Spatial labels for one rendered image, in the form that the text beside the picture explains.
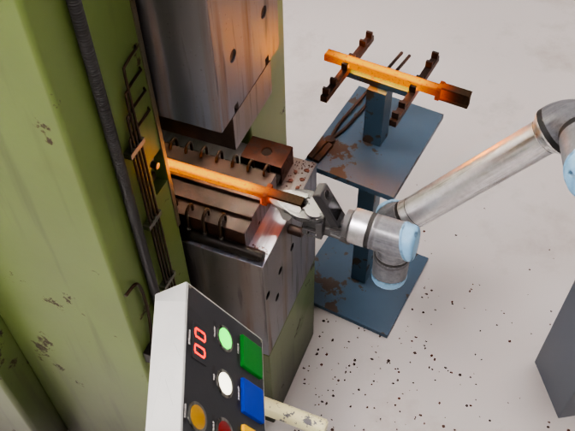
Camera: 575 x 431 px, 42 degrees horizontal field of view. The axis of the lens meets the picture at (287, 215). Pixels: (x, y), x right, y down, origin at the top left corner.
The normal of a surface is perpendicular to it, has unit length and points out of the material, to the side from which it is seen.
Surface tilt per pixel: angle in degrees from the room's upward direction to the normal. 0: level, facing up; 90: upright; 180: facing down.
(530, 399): 0
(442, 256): 0
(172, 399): 30
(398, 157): 0
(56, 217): 90
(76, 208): 90
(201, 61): 90
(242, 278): 90
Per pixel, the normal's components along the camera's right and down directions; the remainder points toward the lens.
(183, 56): -0.37, 0.72
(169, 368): -0.51, -0.52
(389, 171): -0.02, -0.63
